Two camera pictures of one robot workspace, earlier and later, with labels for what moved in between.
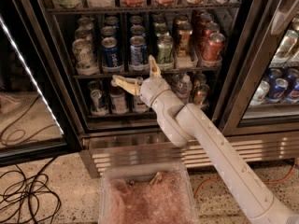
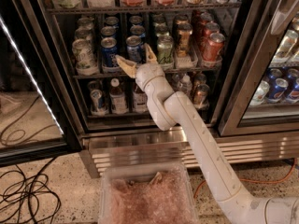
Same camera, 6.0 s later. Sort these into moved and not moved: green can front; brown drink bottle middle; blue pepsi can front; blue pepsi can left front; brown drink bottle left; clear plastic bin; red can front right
Moved: blue pepsi can front
Not moved: green can front; blue pepsi can left front; red can front right; brown drink bottle left; brown drink bottle middle; clear plastic bin
